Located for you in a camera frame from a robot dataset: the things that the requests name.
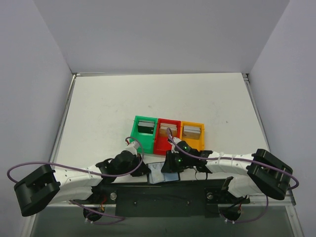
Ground black card holder wallet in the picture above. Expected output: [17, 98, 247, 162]
[148, 162, 180, 184]

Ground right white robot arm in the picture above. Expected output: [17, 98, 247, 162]
[161, 139, 293, 202]

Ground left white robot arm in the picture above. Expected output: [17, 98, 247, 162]
[14, 150, 151, 217]

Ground tan cards in red bin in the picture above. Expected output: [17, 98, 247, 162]
[158, 125, 178, 137]

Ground dark cards in green bin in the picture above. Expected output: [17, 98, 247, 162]
[137, 120, 155, 134]

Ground yellow plastic bin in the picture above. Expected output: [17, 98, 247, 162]
[179, 121, 205, 150]

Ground red plastic bin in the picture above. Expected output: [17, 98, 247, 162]
[153, 118, 181, 156]

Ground green plastic bin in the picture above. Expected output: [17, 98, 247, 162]
[130, 116, 158, 154]

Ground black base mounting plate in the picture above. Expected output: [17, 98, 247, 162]
[80, 179, 250, 218]

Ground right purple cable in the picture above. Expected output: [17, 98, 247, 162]
[165, 127, 300, 225]

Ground purple cable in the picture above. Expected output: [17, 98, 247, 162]
[6, 137, 144, 225]
[165, 127, 300, 225]

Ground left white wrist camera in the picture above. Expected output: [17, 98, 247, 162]
[125, 141, 139, 155]

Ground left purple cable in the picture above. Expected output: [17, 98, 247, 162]
[6, 137, 144, 225]

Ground aluminium frame rail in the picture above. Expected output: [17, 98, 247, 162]
[33, 185, 297, 207]

